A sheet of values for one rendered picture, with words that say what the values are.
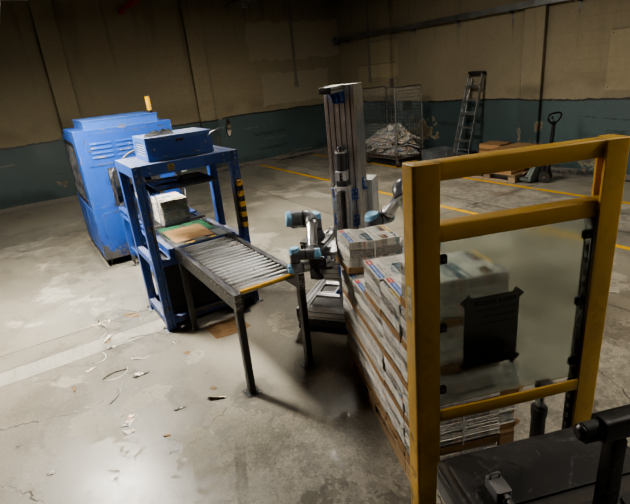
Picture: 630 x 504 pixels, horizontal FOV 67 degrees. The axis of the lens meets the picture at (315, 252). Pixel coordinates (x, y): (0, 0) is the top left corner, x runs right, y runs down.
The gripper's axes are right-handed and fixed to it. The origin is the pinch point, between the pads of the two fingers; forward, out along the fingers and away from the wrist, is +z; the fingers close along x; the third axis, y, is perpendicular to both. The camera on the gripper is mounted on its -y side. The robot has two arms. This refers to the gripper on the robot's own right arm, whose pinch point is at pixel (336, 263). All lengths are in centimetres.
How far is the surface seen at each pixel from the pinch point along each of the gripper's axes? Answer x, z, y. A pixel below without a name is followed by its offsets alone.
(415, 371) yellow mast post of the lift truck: -174, -18, 29
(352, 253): -21.8, 5.8, 14.7
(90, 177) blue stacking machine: 324, -223, 34
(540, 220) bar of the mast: -174, 27, 77
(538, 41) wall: 489, 516, 142
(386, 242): -21.4, 30.0, 18.2
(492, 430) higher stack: -142, 35, -39
